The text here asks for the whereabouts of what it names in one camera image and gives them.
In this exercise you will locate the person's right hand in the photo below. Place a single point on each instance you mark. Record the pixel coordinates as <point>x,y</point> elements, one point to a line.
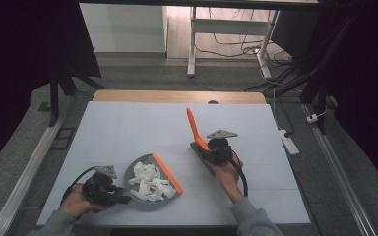
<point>228,178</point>

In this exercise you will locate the small white plug adapter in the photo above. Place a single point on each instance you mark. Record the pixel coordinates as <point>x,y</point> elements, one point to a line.
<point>312,118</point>

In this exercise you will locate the white power strip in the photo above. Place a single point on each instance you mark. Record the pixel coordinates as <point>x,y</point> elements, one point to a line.
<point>288,142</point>

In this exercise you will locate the pile of white paper scraps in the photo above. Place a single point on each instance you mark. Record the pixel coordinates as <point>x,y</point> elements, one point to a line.
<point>151,183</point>

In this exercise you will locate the light grey table mat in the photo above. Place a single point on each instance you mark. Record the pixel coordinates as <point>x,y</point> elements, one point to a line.
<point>210,206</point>

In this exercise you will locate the white desk frame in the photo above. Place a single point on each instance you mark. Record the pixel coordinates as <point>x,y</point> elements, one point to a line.
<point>229,27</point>

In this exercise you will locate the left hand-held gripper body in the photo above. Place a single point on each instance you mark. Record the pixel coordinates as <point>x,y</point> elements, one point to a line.
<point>100,188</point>

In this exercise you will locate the grey dustpan with orange edge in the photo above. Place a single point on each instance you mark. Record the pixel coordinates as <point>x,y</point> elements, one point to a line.
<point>134,193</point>

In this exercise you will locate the aluminium rail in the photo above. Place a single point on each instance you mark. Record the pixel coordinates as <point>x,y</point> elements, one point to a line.
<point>338,170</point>
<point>26,173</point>

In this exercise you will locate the white cabinet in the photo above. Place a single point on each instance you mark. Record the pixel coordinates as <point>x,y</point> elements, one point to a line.
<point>123,28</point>

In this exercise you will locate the person's left hand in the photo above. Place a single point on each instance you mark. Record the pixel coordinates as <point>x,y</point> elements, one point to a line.
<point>75,205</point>

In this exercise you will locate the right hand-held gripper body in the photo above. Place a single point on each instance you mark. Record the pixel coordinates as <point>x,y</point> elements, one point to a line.
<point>221,149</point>

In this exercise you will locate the black metal stand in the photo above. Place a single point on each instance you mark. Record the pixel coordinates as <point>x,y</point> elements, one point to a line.
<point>318,82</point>
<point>55,95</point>

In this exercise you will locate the black curtain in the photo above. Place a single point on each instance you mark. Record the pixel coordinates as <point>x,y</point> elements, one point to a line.
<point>19,65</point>
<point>367,82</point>

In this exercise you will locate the wooden table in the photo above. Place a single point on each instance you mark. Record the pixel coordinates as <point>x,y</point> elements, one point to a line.
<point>177,96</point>

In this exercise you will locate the black floor bracket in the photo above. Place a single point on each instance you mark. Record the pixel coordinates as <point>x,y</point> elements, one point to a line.
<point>63,138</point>

